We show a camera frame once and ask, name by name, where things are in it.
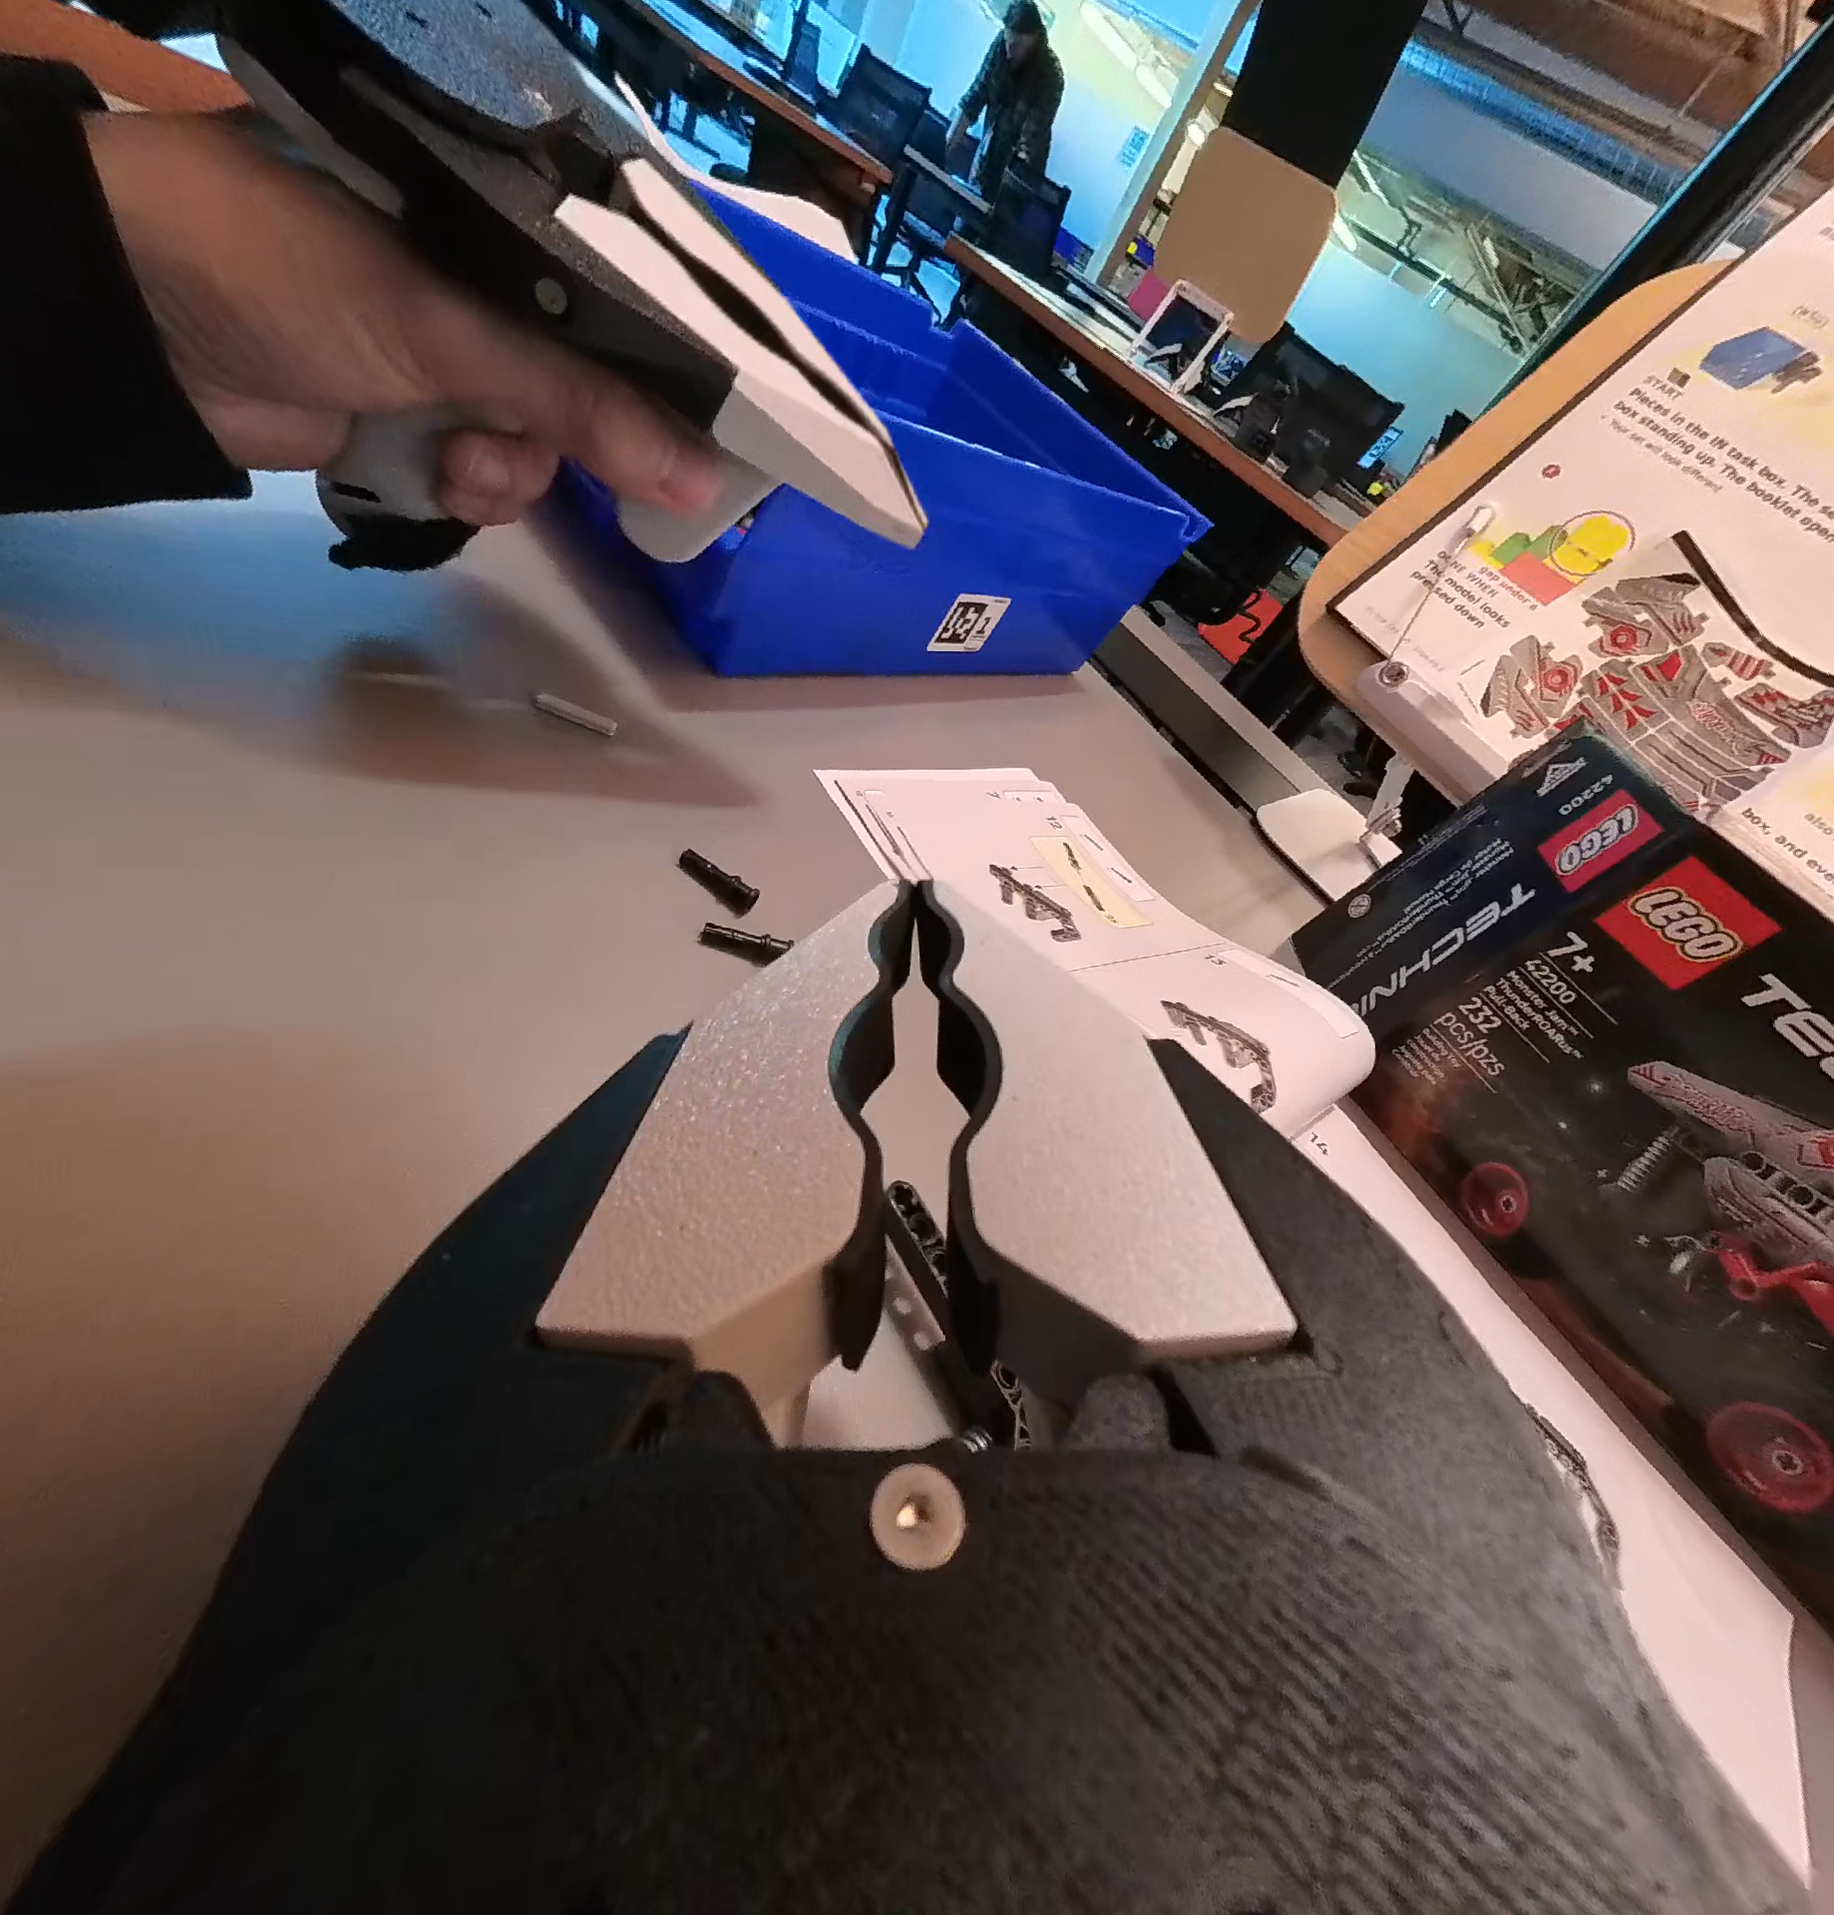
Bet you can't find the person's left hand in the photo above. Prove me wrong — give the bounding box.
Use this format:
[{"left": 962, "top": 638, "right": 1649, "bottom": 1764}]
[{"left": 85, "top": 112, "right": 742, "bottom": 528}]

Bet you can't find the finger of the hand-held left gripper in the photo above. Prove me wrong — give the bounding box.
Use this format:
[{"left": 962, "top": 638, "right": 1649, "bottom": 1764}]
[
  {"left": 615, "top": 154, "right": 909, "bottom": 497},
  {"left": 549, "top": 194, "right": 934, "bottom": 550}
]

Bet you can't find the grey desk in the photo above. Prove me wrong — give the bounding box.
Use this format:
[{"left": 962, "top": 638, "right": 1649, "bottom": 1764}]
[{"left": 0, "top": 470, "right": 1834, "bottom": 1915}]

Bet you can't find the black computer monitor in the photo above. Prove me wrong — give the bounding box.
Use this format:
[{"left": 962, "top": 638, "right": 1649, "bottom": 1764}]
[{"left": 1242, "top": 325, "right": 1406, "bottom": 484}]

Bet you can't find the instruction poster board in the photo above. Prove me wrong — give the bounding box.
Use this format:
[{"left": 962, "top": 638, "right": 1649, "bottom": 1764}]
[{"left": 1299, "top": 141, "right": 1834, "bottom": 951}]

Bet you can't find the person's left forearm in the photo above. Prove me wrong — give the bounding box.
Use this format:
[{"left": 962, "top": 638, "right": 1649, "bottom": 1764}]
[{"left": 0, "top": 46, "right": 256, "bottom": 520}]

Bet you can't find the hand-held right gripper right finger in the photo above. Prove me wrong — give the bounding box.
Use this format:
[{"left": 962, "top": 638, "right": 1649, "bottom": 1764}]
[{"left": 918, "top": 881, "right": 1303, "bottom": 1419}]

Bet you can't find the blue plastic bin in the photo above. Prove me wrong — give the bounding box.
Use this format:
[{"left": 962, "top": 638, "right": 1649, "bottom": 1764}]
[
  {"left": 538, "top": 303, "right": 1214, "bottom": 681},
  {"left": 703, "top": 189, "right": 951, "bottom": 357}
]

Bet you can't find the white board stand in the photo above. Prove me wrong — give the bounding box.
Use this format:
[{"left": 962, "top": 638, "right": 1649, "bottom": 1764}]
[{"left": 1254, "top": 659, "right": 1473, "bottom": 902}]

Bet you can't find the small toy brick assembly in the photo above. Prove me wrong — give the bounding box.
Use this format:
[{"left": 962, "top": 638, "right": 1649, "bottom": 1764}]
[{"left": 874, "top": 1174, "right": 1061, "bottom": 1456}]

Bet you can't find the beige rounded panel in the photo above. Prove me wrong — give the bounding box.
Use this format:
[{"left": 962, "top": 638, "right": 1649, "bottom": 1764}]
[{"left": 1155, "top": 125, "right": 1342, "bottom": 346}]

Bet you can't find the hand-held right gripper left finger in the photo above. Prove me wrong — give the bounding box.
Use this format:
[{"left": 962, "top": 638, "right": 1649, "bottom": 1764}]
[{"left": 535, "top": 881, "right": 920, "bottom": 1447}]

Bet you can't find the black metal post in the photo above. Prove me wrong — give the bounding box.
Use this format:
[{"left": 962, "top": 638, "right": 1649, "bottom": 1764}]
[{"left": 1499, "top": 0, "right": 1834, "bottom": 410}]

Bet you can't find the white tablet stand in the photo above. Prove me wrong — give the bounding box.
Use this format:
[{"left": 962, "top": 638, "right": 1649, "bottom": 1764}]
[{"left": 1133, "top": 281, "right": 1236, "bottom": 373}]

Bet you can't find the white instruction booklet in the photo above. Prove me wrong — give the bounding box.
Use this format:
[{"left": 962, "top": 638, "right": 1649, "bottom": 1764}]
[{"left": 815, "top": 767, "right": 1804, "bottom": 1849}]

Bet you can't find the long wooden table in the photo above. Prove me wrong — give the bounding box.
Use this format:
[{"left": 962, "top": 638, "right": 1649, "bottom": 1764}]
[{"left": 945, "top": 238, "right": 1380, "bottom": 550}]

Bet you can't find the black pillar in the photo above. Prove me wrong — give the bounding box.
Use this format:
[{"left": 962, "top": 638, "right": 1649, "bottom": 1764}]
[{"left": 1221, "top": 0, "right": 1437, "bottom": 152}]

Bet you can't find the black toy set box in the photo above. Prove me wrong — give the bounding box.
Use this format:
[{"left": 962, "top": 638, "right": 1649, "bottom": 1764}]
[{"left": 1285, "top": 730, "right": 1834, "bottom": 1683}]

